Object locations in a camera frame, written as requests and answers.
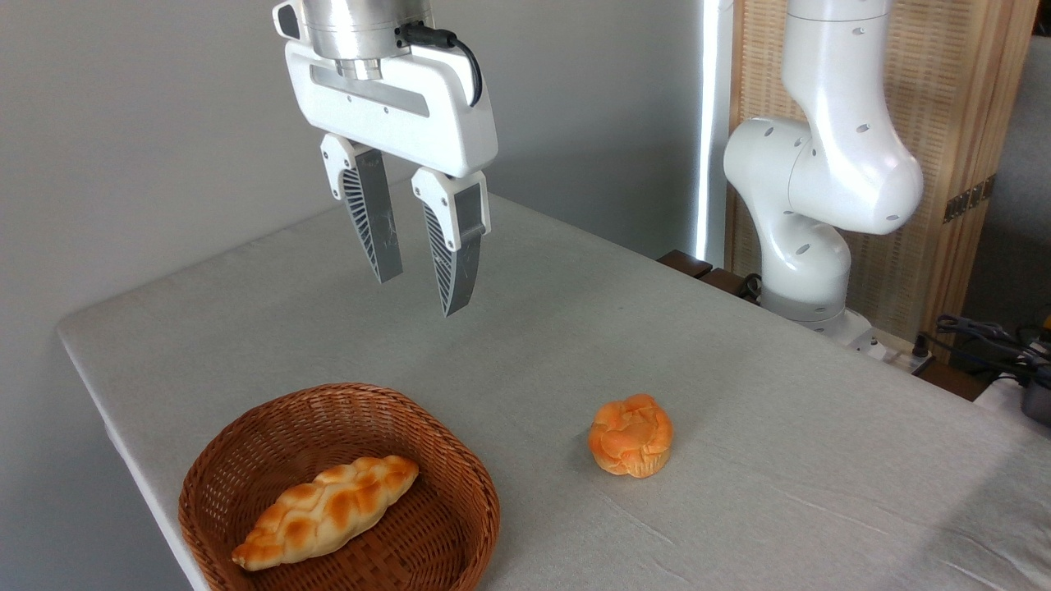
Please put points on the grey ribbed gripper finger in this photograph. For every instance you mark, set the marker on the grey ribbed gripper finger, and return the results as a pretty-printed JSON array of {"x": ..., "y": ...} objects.
[
  {"x": 374, "y": 213},
  {"x": 456, "y": 254}
]

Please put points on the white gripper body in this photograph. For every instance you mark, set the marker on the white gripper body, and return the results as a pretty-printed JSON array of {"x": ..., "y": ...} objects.
[{"x": 394, "y": 115}]

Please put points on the round orange bread bun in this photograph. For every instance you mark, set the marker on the round orange bread bun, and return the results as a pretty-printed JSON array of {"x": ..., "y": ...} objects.
[{"x": 631, "y": 435}]

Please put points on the brown woven wicker basket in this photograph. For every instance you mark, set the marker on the brown woven wicker basket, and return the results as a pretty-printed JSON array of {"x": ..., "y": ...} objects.
[{"x": 443, "y": 525}]

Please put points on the long braided bread loaf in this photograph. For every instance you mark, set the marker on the long braided bread loaf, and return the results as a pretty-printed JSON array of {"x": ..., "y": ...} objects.
[{"x": 328, "y": 509}]

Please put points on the grey tablecloth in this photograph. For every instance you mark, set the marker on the grey tablecloth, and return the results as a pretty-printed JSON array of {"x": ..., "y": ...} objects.
[{"x": 657, "y": 353}]

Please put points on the dark brown wooden block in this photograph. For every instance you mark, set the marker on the dark brown wooden block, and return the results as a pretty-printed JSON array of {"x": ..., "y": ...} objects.
[
  {"x": 727, "y": 283},
  {"x": 686, "y": 263}
]

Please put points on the white power strip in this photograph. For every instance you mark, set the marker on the white power strip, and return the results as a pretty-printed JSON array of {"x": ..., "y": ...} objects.
[{"x": 903, "y": 355}]

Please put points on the metal screen hinge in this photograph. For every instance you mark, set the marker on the metal screen hinge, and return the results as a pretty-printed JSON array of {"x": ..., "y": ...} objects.
[{"x": 969, "y": 199}]

